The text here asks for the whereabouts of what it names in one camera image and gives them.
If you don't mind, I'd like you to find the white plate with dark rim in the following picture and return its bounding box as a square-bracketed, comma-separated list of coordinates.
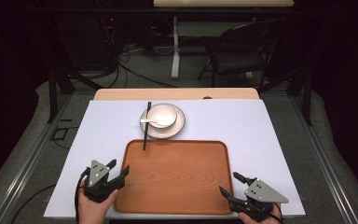
[139, 103, 186, 140]

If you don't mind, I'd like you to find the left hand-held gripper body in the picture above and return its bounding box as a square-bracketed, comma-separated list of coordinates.
[83, 159, 126, 203]

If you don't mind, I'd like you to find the bundle of black floor cables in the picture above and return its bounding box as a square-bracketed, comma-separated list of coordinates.
[101, 15, 178, 90]

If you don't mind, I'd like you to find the white ceramic spoon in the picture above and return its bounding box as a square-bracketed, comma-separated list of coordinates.
[140, 118, 170, 128]

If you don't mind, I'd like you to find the black metal stand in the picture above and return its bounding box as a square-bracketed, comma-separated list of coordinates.
[256, 64, 314, 127]
[47, 65, 104, 124]

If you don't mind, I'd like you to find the black chopstick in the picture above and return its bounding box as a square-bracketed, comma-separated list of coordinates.
[143, 101, 153, 150]
[142, 101, 151, 151]

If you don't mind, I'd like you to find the person's right hand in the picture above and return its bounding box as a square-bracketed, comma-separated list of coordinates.
[238, 203, 282, 224]

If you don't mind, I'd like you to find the white desk leg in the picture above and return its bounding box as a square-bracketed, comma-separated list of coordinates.
[171, 16, 182, 80]

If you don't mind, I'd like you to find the light wooden table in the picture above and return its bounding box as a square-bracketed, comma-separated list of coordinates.
[92, 87, 261, 102]

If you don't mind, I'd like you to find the white bowl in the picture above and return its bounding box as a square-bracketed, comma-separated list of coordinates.
[147, 104, 179, 130]

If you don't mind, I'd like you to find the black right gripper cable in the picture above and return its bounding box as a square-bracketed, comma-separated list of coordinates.
[268, 203, 285, 224]

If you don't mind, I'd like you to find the black folding chair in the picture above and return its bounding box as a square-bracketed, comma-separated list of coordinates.
[197, 20, 289, 91]

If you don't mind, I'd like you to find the black floor cable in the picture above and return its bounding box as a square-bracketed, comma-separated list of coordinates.
[9, 183, 57, 224]

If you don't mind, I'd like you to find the aluminium floor rail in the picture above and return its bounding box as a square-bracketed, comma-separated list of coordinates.
[287, 92, 358, 224]
[0, 92, 76, 224]

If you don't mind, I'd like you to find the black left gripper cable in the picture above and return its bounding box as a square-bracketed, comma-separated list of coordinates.
[74, 167, 91, 224]

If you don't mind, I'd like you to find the person's left hand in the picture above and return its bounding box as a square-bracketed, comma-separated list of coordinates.
[77, 186, 121, 224]

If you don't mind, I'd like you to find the brown wooden tray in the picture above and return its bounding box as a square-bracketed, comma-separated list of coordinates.
[114, 139, 235, 217]

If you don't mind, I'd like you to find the white table mat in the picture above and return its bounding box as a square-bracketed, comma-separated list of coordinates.
[43, 99, 307, 219]

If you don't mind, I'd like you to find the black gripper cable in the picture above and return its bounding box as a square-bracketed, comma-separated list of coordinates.
[268, 203, 285, 224]
[74, 167, 91, 224]

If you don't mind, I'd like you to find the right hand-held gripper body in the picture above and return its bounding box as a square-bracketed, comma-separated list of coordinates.
[228, 177, 290, 222]

